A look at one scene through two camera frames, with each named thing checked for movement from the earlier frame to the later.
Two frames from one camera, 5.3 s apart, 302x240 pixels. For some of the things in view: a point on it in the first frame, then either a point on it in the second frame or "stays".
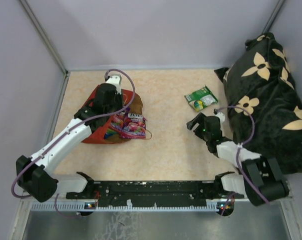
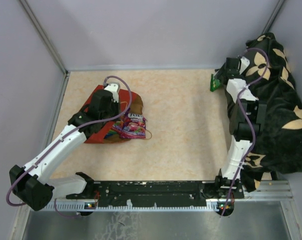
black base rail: x=141 y=194 stays
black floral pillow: x=266 y=113 stays
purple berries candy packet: x=134 y=125 stays
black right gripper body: x=199 y=124 -> x=222 y=74
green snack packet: x=201 y=99 -> x=215 y=84
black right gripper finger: x=198 y=130 -> x=220 y=75
